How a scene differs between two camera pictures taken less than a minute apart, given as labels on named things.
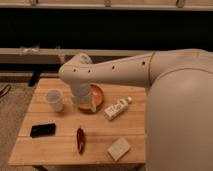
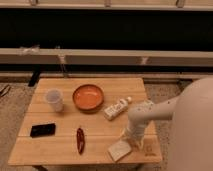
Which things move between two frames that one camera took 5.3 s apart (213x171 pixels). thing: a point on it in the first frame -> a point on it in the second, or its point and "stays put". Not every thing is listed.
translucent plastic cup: (55, 97) stays put
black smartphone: (43, 130) stays put
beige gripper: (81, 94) -> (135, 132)
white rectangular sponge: (119, 148) stays put
